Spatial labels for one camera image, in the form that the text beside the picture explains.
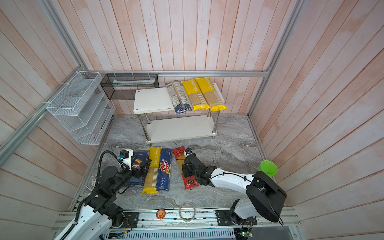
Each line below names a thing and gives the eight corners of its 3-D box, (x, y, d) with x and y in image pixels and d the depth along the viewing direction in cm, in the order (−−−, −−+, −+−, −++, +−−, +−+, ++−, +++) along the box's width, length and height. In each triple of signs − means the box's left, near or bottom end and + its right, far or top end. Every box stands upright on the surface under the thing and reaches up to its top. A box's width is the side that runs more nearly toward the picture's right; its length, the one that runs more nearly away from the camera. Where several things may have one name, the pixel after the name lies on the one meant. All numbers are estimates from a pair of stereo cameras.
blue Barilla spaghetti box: (156, 191, 85) (155, 188, 81) (162, 151, 101) (161, 148, 98) (169, 191, 85) (168, 188, 81) (172, 151, 101) (172, 148, 98)
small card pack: (87, 190, 85) (84, 189, 83) (93, 177, 90) (90, 176, 88) (92, 190, 85) (90, 189, 83) (97, 177, 90) (95, 176, 88)
